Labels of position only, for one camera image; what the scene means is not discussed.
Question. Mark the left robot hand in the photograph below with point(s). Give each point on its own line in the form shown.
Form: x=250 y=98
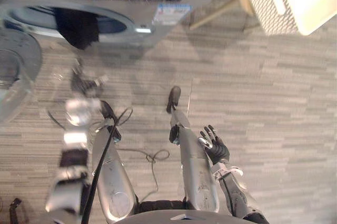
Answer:
x=83 y=83

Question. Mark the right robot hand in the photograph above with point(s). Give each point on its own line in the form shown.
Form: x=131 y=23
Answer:
x=217 y=149

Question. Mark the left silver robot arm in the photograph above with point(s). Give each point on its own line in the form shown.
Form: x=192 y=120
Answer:
x=72 y=161

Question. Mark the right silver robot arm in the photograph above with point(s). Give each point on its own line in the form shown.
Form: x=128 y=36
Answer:
x=237 y=195

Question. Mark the round glass washing machine door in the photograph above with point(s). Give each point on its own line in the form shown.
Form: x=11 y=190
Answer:
x=15 y=71

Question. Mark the white perforated laundry basket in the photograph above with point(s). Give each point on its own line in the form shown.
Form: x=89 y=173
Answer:
x=260 y=0

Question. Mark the right silver robot leg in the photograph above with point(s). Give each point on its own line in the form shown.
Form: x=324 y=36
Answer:
x=193 y=161

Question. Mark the silver robot leg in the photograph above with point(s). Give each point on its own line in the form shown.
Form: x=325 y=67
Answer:
x=113 y=176
x=193 y=161

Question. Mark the black garment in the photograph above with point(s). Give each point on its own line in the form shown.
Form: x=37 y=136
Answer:
x=76 y=28

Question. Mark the grey robot torso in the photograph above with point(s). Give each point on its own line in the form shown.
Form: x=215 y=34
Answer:
x=181 y=217

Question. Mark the left silver robot leg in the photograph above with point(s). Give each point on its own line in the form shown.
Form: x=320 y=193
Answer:
x=113 y=176

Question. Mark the blue white energy label sticker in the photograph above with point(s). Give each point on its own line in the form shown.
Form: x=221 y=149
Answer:
x=171 y=13

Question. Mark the cream wooden stool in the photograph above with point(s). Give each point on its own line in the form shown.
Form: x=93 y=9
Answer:
x=213 y=15

